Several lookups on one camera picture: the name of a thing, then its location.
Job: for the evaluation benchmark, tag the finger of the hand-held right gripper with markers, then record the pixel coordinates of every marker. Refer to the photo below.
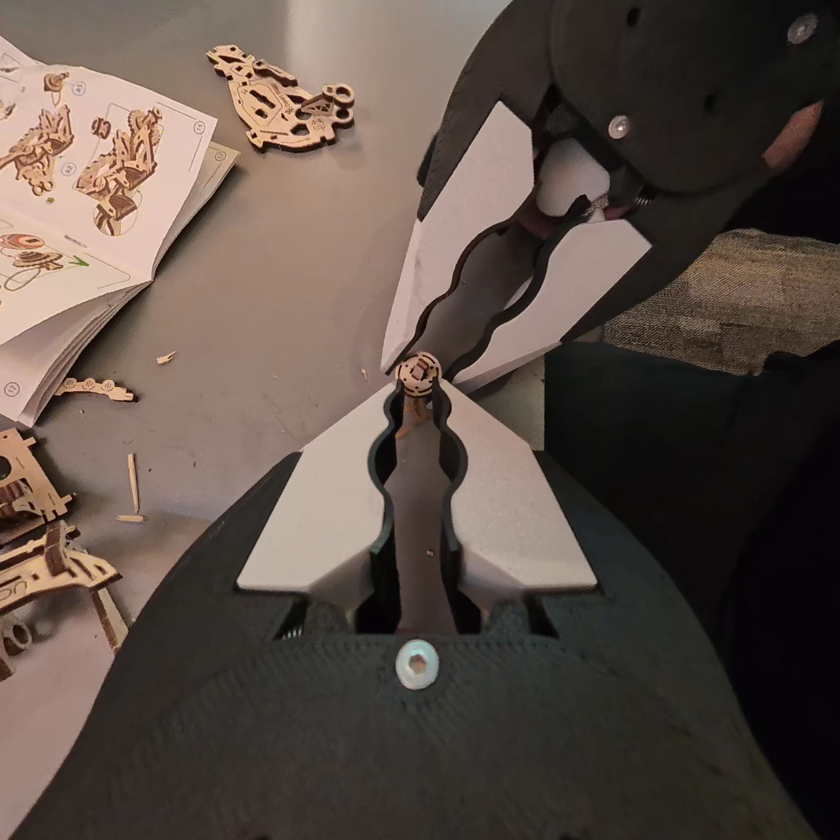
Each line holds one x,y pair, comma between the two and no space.
472,184
590,275

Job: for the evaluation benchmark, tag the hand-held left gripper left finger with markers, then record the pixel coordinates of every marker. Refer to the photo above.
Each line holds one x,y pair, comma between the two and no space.
315,525

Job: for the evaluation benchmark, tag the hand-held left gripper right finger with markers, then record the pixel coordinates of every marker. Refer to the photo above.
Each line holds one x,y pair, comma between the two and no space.
525,525

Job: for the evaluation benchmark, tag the wooden wheel axle assembly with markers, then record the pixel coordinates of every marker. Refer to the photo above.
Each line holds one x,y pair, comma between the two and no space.
415,371

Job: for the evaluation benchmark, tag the white instruction booklet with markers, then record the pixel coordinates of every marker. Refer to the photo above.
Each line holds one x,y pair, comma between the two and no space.
184,157

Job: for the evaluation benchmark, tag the person's right hand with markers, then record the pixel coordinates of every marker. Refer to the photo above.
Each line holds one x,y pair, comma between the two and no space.
791,141

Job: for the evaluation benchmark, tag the thin wooden sliver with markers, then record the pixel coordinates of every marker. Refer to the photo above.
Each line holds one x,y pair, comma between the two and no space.
134,485

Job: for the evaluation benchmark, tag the wooden chassis assembly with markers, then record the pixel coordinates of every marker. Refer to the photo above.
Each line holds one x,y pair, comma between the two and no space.
282,121

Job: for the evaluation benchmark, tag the forked wood chip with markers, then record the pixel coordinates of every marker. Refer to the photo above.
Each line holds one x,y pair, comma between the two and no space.
165,358

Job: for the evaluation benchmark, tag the toothed wooden strip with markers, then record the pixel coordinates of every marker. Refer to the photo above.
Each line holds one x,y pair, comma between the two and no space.
92,387

